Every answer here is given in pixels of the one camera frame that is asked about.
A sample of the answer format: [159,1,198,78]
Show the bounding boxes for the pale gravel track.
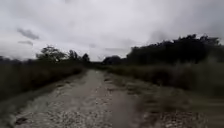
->
[11,69,161,128]

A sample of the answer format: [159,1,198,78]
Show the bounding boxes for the row of trees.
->
[34,44,92,64]

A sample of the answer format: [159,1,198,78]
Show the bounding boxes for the tall dry grass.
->
[0,59,89,128]
[96,59,224,128]

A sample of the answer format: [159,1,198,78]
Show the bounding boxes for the dark wood of trees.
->
[101,33,224,67]

